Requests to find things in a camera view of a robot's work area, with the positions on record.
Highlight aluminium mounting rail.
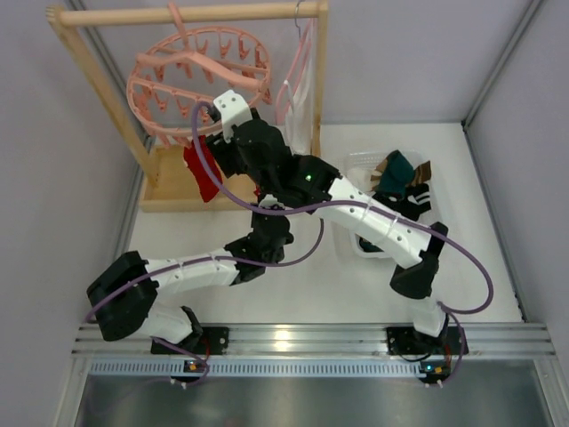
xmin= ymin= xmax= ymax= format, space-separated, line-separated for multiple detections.
xmin=71 ymin=323 xmax=556 ymax=359

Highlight black sock white stripes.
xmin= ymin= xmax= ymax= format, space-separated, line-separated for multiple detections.
xmin=373 ymin=183 xmax=431 ymax=221

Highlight brown striped green sock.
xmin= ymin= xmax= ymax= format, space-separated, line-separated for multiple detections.
xmin=370 ymin=161 xmax=432 ymax=190

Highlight red sock plain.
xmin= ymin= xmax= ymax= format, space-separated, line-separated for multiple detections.
xmin=183 ymin=135 xmax=222 ymax=204

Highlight green reindeer sock in basket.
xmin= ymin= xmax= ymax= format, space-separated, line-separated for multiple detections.
xmin=358 ymin=238 xmax=382 ymax=254

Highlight white slotted cable duct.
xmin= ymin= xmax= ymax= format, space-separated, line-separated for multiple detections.
xmin=89 ymin=358 xmax=445 ymax=378

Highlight wooden clothes rack frame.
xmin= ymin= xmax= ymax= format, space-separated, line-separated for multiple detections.
xmin=45 ymin=1 xmax=329 ymax=213

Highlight white plastic laundry basket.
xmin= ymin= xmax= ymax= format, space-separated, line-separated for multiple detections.
xmin=335 ymin=149 xmax=445 ymax=262

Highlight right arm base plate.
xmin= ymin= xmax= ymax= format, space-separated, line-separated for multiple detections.
xmin=386 ymin=326 xmax=469 ymax=361

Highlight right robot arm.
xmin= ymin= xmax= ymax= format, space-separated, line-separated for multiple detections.
xmin=204 ymin=117 xmax=449 ymax=346

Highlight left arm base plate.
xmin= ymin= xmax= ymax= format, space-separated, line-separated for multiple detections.
xmin=150 ymin=326 xmax=229 ymax=356

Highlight white mesh laundry bag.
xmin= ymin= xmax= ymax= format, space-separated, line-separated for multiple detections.
xmin=282 ymin=20 xmax=317 ymax=155

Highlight dark green sock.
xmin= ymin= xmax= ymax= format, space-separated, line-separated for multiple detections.
xmin=375 ymin=150 xmax=414 ymax=198

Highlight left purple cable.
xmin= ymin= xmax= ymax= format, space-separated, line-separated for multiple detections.
xmin=84 ymin=213 xmax=325 ymax=375

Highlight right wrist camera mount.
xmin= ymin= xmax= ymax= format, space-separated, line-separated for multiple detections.
xmin=213 ymin=89 xmax=252 ymax=142

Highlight pink round clip hanger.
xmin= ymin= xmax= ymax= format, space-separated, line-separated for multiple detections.
xmin=126 ymin=2 xmax=273 ymax=146

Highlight purple cable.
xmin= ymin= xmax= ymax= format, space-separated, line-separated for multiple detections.
xmin=190 ymin=101 xmax=495 ymax=312
xmin=84 ymin=213 xmax=325 ymax=375

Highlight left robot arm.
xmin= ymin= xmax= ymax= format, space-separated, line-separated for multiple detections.
xmin=87 ymin=213 xmax=293 ymax=353

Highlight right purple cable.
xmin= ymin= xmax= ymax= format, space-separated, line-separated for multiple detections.
xmin=190 ymin=101 xmax=495 ymax=312

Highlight pink wire hanger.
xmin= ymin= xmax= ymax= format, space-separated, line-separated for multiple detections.
xmin=275 ymin=1 xmax=315 ymax=125

